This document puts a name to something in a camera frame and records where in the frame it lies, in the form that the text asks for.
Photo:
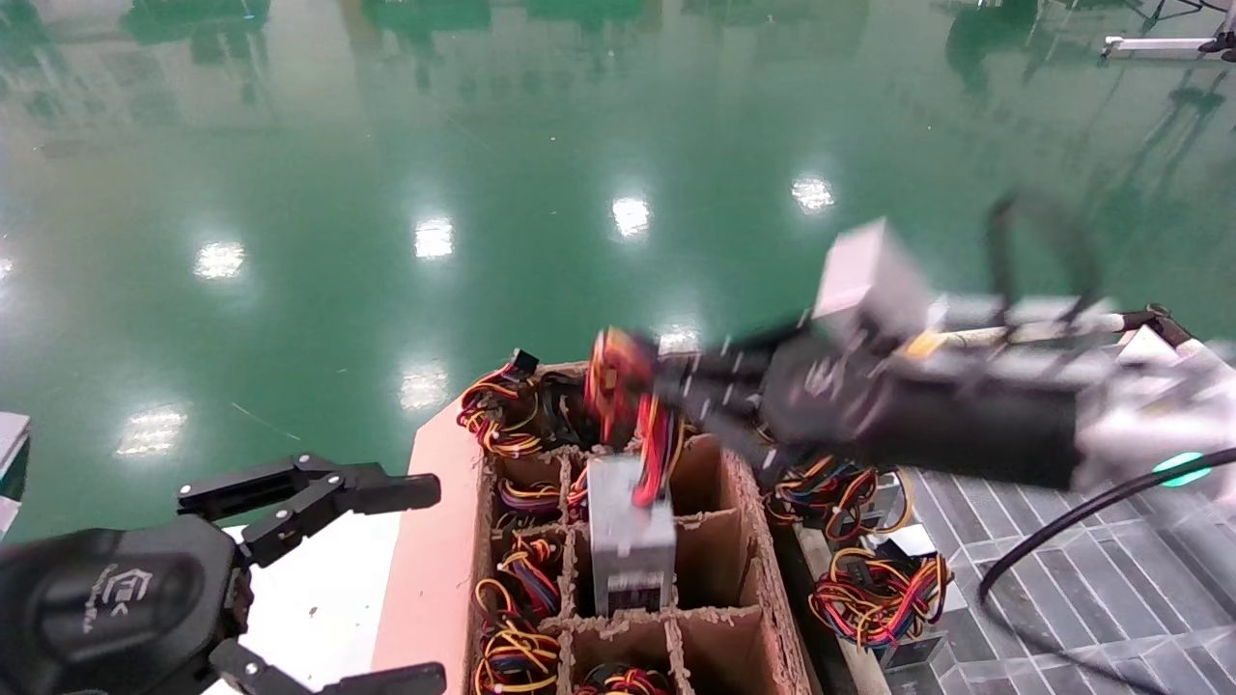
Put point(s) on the grey metal frame bar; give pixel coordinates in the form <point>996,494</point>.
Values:
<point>816,555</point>

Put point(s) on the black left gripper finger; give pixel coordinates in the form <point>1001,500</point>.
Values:
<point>386,683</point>

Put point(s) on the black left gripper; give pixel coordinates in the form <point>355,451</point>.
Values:
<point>106,608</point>

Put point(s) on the white sign with Chinese text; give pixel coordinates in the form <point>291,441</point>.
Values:
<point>1149,349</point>

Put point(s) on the clear plastic divided tray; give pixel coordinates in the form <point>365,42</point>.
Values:
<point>1110,618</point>

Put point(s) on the white grey board edge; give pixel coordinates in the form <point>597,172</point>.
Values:
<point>10,434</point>

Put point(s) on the black pipe connector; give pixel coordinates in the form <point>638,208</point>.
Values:
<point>1154,317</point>

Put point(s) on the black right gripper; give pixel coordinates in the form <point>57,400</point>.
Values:
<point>830,396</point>

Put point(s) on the long white pipe rail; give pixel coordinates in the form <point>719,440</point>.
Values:
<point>975,336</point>

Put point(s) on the brown cardboard divider box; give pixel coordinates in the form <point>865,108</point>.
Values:
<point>710,569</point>

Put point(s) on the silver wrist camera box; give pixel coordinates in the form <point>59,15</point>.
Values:
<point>869,275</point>

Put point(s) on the white metal base bar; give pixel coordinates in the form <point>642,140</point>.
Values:
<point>1149,44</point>

